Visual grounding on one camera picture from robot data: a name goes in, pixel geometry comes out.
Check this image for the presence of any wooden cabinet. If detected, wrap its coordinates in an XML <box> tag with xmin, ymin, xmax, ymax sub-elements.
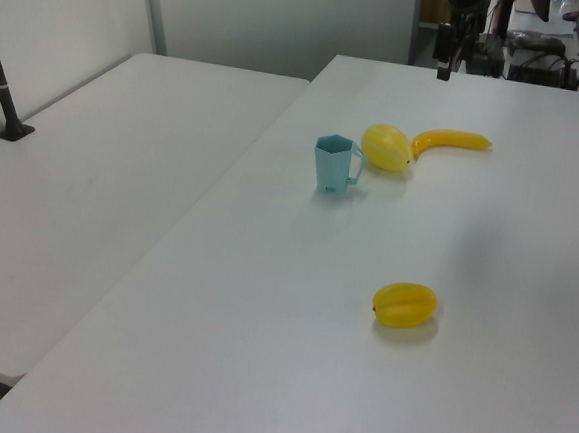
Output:
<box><xmin>418</xmin><ymin>0</ymin><xmax>461</xmax><ymax>28</ymax></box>

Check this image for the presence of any black bag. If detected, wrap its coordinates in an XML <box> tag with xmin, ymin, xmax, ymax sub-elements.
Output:
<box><xmin>506</xmin><ymin>30</ymin><xmax>569</xmax><ymax>55</ymax></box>

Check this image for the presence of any yellow toy starfruit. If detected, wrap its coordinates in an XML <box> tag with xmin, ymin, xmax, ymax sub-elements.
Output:
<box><xmin>369</xmin><ymin>279</ymin><xmax>441</xmax><ymax>332</ymax></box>

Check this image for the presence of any black electronics box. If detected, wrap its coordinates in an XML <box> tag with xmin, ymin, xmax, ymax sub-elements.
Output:
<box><xmin>506</xmin><ymin>47</ymin><xmax>579</xmax><ymax>91</ymax></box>

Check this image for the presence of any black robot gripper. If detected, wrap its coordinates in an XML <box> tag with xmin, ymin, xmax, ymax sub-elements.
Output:
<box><xmin>432</xmin><ymin>0</ymin><xmax>492</xmax><ymax>85</ymax></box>

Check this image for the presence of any yellow toy banana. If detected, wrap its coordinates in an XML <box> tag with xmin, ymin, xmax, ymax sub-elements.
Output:
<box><xmin>410</xmin><ymin>126</ymin><xmax>496</xmax><ymax>166</ymax></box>

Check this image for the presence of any yellow striped toy melon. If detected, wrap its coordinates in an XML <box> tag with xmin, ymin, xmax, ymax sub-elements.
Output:
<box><xmin>358</xmin><ymin>122</ymin><xmax>418</xmax><ymax>175</ymax></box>

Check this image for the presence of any black camera pole with base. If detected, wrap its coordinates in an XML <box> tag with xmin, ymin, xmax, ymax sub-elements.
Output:
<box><xmin>0</xmin><ymin>1</ymin><xmax>46</xmax><ymax>145</ymax></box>

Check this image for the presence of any light blue hexagonal mug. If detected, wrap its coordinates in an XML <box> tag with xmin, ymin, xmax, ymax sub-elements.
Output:
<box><xmin>310</xmin><ymin>132</ymin><xmax>369</xmax><ymax>197</ymax></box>

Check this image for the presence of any grey partition frame post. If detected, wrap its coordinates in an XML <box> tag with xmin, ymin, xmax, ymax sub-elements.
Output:
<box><xmin>135</xmin><ymin>0</ymin><xmax>173</xmax><ymax>58</ymax></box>

